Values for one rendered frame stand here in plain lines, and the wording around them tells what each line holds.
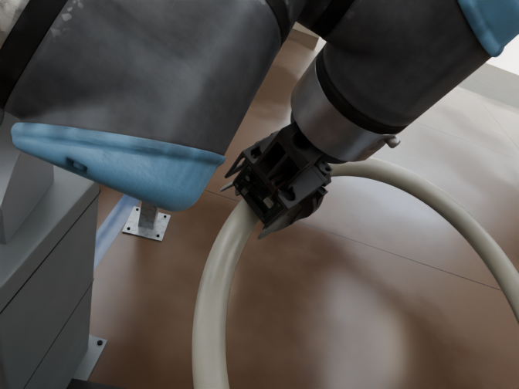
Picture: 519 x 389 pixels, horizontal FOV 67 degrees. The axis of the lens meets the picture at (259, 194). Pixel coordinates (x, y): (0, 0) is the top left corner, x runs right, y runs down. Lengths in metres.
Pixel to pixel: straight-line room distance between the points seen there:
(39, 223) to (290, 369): 1.25
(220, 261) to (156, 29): 0.25
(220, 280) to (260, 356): 1.44
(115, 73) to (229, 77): 0.05
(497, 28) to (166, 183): 0.19
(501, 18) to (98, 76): 0.20
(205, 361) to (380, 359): 1.75
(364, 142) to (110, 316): 1.58
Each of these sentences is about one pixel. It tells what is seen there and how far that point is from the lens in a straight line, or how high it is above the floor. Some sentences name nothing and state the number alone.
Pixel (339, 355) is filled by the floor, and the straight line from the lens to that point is 1.98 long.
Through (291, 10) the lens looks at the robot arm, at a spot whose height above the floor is 1.46.
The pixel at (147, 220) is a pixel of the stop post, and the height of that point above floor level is 0.07.
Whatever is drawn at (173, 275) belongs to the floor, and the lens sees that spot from 1.94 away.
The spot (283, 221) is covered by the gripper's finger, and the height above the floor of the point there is 1.21.
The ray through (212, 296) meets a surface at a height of 1.21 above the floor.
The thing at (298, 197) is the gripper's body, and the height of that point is 1.30.
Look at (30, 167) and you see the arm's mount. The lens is 0.89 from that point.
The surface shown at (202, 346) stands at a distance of 0.37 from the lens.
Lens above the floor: 1.51
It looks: 36 degrees down
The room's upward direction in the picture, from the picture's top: 21 degrees clockwise
